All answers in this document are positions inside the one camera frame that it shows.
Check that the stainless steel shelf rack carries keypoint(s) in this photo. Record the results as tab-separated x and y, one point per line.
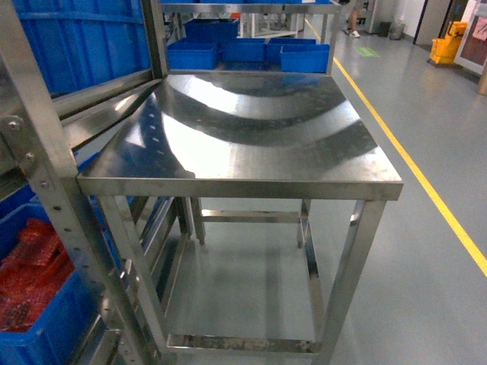
33	137

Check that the yellow mop bucket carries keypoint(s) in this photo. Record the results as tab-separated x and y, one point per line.
444	50

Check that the blue bin with red parts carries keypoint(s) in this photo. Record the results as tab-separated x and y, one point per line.
45	307

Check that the walking person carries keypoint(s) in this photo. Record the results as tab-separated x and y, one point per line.
357	7

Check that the stainless steel side table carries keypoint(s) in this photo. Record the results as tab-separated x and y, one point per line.
249	147

